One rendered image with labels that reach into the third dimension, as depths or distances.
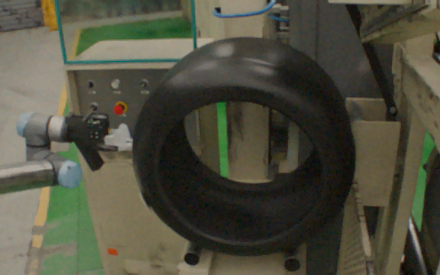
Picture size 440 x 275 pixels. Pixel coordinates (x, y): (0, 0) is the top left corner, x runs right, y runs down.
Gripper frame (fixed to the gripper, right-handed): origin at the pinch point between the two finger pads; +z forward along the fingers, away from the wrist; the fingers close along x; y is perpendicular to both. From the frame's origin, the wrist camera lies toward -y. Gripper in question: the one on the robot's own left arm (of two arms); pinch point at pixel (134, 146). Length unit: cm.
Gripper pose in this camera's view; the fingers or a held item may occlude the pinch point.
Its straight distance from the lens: 128.8
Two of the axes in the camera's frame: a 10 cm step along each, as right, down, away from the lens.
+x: 1.5, -4.4, 8.8
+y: 0.7, -8.9, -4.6
